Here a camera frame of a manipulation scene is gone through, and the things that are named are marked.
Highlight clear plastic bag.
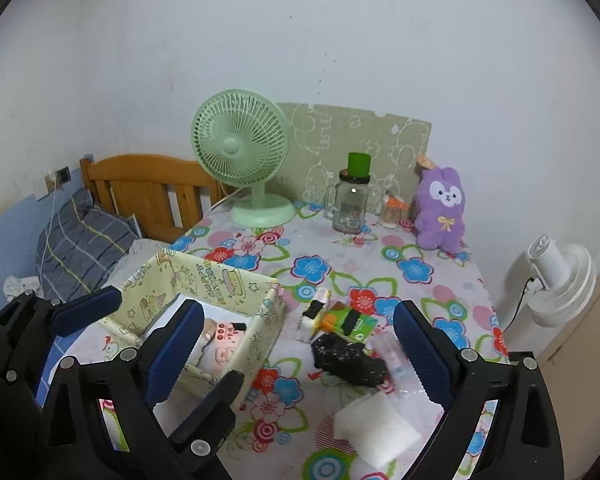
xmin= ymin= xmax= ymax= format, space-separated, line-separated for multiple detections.
xmin=370 ymin=333 xmax=425 ymax=398

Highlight pink pig tissue pack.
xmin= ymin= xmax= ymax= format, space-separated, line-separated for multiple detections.
xmin=190 ymin=318 xmax=248 ymax=375

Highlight white sponge pad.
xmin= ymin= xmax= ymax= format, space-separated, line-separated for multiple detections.
xmin=334 ymin=392 xmax=422 ymax=468

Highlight black plastic bag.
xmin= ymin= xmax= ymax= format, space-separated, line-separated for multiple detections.
xmin=311 ymin=333 xmax=388 ymax=388

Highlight white crumpled cloth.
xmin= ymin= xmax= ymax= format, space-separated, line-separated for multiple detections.
xmin=3 ymin=275 xmax=44 ymax=302

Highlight blue plaid pillow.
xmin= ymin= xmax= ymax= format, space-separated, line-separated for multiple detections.
xmin=35 ymin=188 xmax=142 ymax=302

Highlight green tissue pack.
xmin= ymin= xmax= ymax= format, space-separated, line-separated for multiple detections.
xmin=321 ymin=304 xmax=378 ymax=344

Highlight yellow patterned fabric box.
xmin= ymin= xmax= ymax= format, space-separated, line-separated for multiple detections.
xmin=100 ymin=249 xmax=284 ymax=410

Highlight floral tablecloth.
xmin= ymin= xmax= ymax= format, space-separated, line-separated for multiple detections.
xmin=69 ymin=199 xmax=512 ymax=480

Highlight sushi shaped toy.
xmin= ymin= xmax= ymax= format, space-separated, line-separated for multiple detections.
xmin=296 ymin=287 xmax=332 ymax=344

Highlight purple plush bunny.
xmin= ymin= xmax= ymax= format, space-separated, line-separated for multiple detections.
xmin=414 ymin=167 xmax=466 ymax=255

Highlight wooden bed headboard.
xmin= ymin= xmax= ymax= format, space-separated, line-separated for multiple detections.
xmin=80 ymin=154 xmax=227 ymax=242

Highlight beige door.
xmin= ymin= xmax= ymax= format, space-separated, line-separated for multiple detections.
xmin=541 ymin=269 xmax=600 ymax=479

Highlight toothpick jar orange lid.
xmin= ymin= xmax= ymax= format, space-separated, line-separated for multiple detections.
xmin=379 ymin=193 xmax=408 ymax=229

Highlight white standing fan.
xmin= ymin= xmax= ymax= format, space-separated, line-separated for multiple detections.
xmin=522 ymin=234 xmax=597 ymax=327

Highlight glass mason jar mug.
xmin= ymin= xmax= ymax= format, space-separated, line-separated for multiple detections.
xmin=324 ymin=169 xmax=370 ymax=234

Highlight green cup on jar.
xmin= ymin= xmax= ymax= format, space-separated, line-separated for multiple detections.
xmin=347 ymin=152 xmax=372 ymax=179

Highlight green desk fan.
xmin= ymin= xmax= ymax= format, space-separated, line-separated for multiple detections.
xmin=192 ymin=89 xmax=294 ymax=229

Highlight green patterned board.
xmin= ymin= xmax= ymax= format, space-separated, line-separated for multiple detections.
xmin=266 ymin=103 xmax=431 ymax=211

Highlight black fan power cable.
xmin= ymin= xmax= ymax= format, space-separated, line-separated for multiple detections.
xmin=500 ymin=275 xmax=538 ymax=334

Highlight white fan cable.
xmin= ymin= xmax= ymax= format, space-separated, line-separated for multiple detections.
xmin=206 ymin=186 xmax=254 ymax=212

